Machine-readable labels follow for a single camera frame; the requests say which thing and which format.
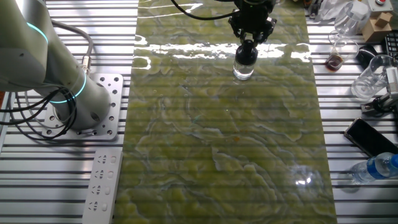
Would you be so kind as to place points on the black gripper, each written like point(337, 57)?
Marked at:
point(252, 18)

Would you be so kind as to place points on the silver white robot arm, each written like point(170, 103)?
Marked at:
point(46, 62)

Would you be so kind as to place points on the glass cup with brown liquid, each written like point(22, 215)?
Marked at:
point(337, 59)

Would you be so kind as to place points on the upturned clear glass cup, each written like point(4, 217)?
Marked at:
point(351, 18)

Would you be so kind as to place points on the green marble pattern mat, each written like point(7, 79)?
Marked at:
point(217, 140)

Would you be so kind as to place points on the black computer mouse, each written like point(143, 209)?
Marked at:
point(367, 56)

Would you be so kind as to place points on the small cardboard box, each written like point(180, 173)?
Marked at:
point(376, 29)

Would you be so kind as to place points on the large clear glass cup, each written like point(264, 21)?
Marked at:
point(371, 79)

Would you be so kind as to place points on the red emergency stop button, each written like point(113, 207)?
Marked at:
point(380, 2)

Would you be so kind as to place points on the black keyboard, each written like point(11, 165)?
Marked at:
point(392, 45)

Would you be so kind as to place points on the black smartphone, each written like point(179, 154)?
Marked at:
point(370, 138)

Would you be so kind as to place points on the blue capped water bottle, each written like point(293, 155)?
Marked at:
point(373, 168)

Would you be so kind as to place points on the white power strip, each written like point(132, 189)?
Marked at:
point(101, 186)

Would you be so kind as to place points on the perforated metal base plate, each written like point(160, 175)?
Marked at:
point(112, 93)

